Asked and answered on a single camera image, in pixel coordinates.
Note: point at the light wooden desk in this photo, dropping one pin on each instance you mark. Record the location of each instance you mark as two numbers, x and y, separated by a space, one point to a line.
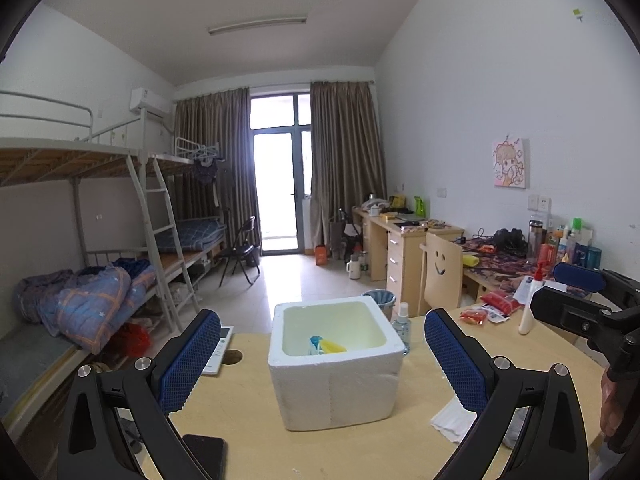
395 256

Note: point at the orange bag on floor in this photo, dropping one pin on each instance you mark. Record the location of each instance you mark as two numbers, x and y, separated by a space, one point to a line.
321 255

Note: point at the white air conditioner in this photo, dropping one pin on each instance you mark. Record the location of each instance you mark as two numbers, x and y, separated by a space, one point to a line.
145 99

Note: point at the left brown curtain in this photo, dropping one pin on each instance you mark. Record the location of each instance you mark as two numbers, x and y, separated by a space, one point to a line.
216 130

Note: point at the right brown curtain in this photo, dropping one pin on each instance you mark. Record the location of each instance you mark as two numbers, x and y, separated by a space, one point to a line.
346 148

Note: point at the person's right hand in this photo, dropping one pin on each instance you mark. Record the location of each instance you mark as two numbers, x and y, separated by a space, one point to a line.
612 413

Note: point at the yellow bottle on desk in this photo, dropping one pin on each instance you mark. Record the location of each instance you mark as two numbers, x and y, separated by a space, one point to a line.
470 260

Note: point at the white paper sheet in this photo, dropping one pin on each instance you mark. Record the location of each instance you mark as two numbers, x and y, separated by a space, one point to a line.
521 294

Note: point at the white styrofoam box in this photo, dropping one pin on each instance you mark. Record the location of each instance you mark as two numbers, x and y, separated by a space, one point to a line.
334 390

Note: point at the white tissue cloth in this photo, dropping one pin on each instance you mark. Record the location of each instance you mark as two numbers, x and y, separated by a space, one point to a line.
453 422

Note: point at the white thermos jug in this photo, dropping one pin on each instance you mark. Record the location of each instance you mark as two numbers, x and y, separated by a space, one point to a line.
353 267

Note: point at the black smartphone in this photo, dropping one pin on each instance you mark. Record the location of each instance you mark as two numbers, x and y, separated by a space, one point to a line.
211 453

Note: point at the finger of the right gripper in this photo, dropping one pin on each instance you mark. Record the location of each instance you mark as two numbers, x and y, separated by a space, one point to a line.
579 277

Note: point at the yellow foam net sleeve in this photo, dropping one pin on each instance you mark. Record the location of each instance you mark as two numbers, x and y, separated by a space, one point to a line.
327 346

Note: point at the white red snack packet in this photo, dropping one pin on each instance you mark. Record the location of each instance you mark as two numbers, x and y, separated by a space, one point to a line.
494 315

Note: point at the white lotion pump bottle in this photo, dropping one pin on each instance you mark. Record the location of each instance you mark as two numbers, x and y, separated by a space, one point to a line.
528 320

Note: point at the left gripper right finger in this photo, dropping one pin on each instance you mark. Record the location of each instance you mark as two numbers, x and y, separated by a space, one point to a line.
466 364

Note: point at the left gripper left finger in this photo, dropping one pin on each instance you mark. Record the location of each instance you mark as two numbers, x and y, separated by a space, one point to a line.
180 363

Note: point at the blue plaid quilt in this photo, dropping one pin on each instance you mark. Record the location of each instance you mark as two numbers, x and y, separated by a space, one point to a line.
87 306

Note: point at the smiley face wooden chair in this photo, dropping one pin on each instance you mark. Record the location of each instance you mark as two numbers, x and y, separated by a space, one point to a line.
443 274

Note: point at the blue lined trash bin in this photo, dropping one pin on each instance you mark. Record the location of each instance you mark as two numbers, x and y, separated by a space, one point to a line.
385 299

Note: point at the metal bunk bed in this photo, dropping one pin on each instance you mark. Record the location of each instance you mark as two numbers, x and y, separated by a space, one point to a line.
74 196

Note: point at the large red snack bag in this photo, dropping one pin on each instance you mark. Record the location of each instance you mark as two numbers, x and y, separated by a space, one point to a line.
502 302

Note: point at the brown curtain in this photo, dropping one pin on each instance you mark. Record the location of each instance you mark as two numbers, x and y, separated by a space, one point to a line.
346 148
216 130

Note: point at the black folding chair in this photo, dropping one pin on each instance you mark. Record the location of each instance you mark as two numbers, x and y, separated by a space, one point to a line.
240 251

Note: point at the pink cartoon wall picture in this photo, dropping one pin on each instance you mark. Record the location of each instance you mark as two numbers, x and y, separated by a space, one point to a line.
509 164

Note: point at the ceiling tube light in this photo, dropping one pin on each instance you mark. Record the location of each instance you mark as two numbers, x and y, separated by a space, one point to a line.
272 21

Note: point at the glass balcony door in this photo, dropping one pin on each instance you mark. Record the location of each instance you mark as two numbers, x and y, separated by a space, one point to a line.
281 127

